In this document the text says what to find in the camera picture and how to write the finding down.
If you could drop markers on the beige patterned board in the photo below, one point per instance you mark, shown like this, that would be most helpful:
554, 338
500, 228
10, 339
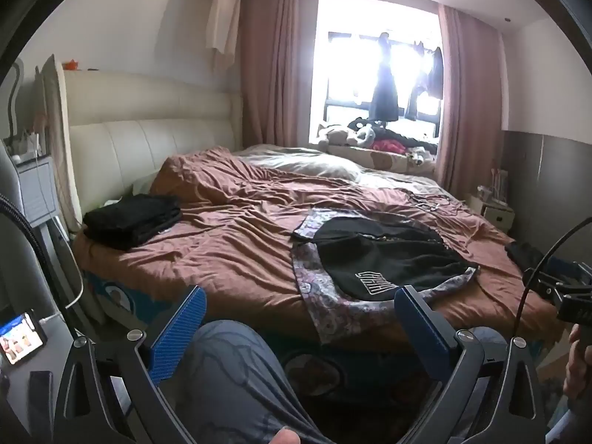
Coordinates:
51, 138

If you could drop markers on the person's right hand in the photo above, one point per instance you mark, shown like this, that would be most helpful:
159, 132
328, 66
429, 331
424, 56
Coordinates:
580, 365

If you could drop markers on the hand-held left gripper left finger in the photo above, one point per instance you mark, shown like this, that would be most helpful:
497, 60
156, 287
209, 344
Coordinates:
178, 333

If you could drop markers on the pink curtain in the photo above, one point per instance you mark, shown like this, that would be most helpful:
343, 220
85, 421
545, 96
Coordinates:
273, 69
467, 101

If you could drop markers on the stack of folded black clothes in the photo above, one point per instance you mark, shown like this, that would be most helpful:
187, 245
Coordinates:
134, 219

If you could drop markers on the grey bed sheet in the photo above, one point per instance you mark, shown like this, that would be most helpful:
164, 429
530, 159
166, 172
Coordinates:
402, 178

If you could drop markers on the cream nightstand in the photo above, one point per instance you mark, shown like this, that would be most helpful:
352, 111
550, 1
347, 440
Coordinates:
497, 215

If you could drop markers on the grey louvered cabinet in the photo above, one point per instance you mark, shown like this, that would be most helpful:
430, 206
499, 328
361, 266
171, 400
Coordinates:
37, 185

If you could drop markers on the dark hanging dress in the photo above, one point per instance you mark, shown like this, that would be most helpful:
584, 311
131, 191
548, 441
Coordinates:
384, 88

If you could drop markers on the small orange object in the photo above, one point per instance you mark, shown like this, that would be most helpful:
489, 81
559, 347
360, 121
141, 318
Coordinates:
71, 64

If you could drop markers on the cream padded headboard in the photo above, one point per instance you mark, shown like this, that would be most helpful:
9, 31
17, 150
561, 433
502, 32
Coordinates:
138, 148

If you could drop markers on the dark hanging garment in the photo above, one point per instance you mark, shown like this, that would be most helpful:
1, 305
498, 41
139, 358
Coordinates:
425, 78

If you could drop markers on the cream hanging cloth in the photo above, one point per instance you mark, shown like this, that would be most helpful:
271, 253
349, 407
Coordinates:
224, 14

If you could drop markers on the black pants with floral lining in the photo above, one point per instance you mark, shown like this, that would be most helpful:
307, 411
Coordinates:
384, 263

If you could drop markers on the bottles on nightstand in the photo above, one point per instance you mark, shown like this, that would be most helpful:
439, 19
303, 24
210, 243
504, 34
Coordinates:
495, 187

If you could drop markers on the beige plush toy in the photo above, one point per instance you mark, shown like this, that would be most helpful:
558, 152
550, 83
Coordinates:
334, 135

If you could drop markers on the grey pillow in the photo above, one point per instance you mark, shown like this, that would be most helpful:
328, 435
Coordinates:
300, 164

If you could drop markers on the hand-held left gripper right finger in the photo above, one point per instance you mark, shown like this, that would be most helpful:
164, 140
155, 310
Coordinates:
423, 337

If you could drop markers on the phone with lit screen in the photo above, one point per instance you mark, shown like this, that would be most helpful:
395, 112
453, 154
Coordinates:
21, 338

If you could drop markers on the black and white plush toy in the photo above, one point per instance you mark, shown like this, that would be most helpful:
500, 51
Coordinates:
363, 130

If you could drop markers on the black cloth pile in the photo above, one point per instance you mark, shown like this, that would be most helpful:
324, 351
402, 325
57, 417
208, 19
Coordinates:
411, 141

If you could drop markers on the person's leg in grey pants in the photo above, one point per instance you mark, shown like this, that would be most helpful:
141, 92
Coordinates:
240, 379

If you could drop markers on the red cloth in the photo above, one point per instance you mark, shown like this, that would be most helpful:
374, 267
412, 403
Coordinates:
388, 145

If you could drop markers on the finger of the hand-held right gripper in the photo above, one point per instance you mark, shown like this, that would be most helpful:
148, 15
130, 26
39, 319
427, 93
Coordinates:
543, 284
571, 270

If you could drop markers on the brown duvet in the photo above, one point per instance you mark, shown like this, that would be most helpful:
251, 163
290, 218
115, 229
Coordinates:
240, 245

